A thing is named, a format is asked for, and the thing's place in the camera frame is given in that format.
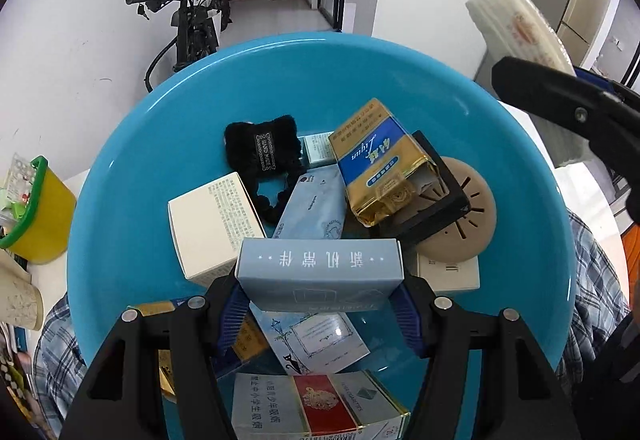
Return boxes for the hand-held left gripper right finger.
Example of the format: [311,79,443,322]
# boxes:
[392,273,583,440]

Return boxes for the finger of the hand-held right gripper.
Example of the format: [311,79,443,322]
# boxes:
[491,56,640,226]
[574,66,640,107]

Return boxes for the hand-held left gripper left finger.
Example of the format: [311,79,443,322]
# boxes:
[59,271,252,440]

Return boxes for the white tissue packet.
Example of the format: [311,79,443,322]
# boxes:
[466,0,601,168]

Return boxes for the light blue-grey box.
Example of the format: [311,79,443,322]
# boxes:
[235,237,405,313]

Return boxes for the blue plastic basin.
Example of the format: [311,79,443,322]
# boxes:
[66,33,576,440]

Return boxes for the gold and blue box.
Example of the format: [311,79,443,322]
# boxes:
[127,300,273,403]

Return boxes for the cream box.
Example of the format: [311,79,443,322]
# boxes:
[417,253,481,296]

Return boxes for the light blue cat card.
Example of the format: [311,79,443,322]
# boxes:
[250,305,371,376]

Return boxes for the white box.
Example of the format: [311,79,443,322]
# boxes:
[167,171,267,288]

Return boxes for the beige round slotted disc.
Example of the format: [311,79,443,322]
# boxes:
[417,156,498,263]

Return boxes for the red and white cigarette pack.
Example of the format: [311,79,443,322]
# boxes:
[231,369,411,440]

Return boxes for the large light blue packet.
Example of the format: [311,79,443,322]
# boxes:
[272,163,348,241]

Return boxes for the gold and blue cigarette pack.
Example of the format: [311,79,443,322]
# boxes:
[327,99,441,227]

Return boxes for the black fuzzy hair band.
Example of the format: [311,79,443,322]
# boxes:
[223,115,307,181]

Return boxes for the plaid cloth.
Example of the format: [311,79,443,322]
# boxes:
[32,210,632,440]

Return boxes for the small pale teal box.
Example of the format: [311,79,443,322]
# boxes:
[300,131,337,167]

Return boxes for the yellow bin with green rim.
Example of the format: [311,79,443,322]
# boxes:
[0,155,78,265]

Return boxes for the pill blister pack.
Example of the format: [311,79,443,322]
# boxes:
[6,151,42,211]

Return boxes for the black bicycle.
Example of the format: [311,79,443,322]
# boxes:
[125,0,233,94]

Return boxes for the black frame box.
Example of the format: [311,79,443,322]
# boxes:
[372,130,471,248]

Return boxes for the black hair tie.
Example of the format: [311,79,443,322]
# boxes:
[254,179,297,223]

